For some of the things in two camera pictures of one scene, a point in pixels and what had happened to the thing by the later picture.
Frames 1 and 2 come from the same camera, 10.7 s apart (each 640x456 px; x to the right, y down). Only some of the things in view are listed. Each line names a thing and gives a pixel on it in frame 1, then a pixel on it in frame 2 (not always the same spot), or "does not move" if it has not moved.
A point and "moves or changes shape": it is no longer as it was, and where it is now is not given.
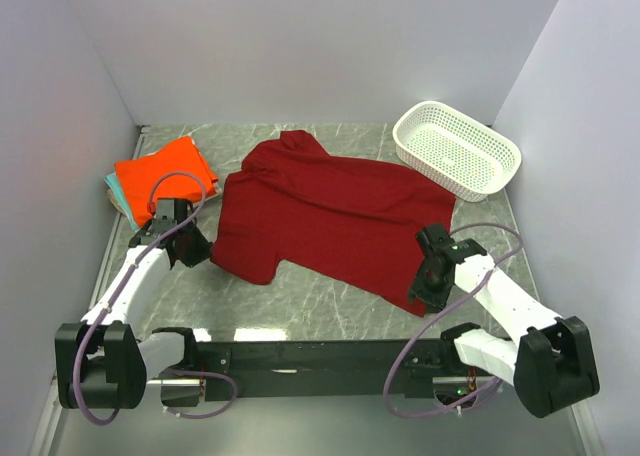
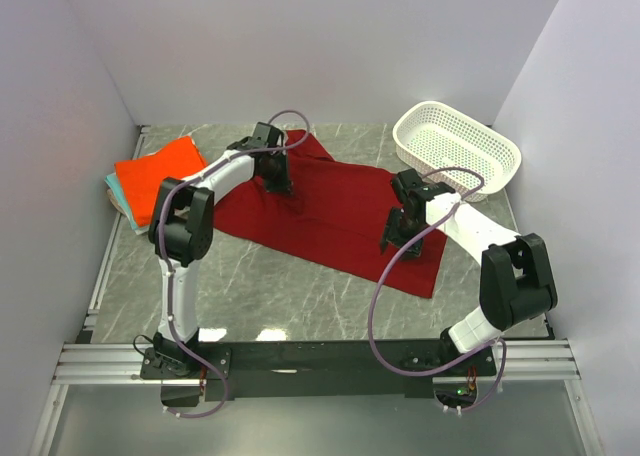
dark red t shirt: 347,225 moves or changes shape
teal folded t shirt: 111,180 does not move
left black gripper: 202,250 -> 284,184
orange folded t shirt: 180,171 does not move
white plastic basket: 465,156 does not move
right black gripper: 435,302 -> 391,234
